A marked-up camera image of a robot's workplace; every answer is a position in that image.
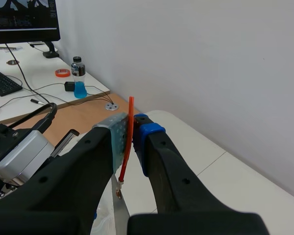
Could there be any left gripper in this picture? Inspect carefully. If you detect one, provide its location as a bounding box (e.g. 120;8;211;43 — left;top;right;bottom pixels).
0;118;22;204

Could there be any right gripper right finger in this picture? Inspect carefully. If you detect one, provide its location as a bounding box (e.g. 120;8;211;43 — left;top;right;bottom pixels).
127;114;270;235

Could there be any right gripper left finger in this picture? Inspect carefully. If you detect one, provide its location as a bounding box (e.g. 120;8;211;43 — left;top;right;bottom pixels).
0;113;130;235

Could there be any grey metal plate orange handle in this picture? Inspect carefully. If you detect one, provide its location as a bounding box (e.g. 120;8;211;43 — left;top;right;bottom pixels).
110;96;136;235

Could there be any clear plastic beaker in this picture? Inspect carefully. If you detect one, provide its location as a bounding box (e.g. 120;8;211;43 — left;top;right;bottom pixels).
90;195;116;235

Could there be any black keyboard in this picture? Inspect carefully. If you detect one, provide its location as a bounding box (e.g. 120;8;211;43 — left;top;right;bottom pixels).
0;65;24;97

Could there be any white desk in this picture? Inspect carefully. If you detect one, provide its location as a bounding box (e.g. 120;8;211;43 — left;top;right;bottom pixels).
0;42;111;123

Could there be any black computer monitor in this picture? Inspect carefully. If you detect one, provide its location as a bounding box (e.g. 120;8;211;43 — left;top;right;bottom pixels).
0;0;61;46

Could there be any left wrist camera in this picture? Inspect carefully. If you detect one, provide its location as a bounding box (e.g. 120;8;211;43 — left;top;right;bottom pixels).
0;130;55;183

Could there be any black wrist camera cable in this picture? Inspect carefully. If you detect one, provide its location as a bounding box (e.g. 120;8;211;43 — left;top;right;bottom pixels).
4;102;58;134

